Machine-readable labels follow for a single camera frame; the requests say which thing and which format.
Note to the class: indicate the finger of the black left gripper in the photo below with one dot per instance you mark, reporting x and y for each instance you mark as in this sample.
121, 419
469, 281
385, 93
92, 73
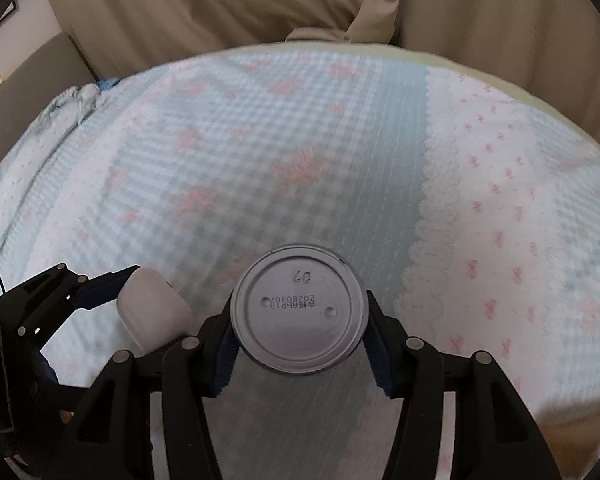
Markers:
95, 292

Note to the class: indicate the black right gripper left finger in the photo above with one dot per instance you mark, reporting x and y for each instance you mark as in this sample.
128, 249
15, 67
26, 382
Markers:
108, 436

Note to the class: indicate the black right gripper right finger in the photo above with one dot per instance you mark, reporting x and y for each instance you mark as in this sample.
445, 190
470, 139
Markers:
495, 435

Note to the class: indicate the small white square case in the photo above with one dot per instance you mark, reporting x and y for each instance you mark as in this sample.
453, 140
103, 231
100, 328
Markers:
152, 311

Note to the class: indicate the small metal can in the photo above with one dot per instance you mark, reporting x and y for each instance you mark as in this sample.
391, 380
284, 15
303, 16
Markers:
299, 309

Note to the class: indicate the crumpled light blue cloth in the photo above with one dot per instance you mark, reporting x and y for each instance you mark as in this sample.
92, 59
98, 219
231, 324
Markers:
67, 110

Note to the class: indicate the checked floral bed blanket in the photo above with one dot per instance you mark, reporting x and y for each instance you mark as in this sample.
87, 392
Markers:
469, 210

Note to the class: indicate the brown sofa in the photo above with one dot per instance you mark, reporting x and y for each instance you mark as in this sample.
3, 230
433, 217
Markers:
53, 68

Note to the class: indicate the beige curtain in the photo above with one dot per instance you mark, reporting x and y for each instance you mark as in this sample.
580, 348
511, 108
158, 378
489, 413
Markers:
551, 48

